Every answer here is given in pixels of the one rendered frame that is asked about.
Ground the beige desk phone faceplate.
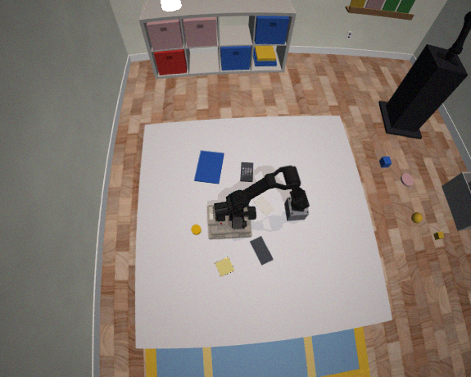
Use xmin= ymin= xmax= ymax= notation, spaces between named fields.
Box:
xmin=207 ymin=205 xmax=252 ymax=239

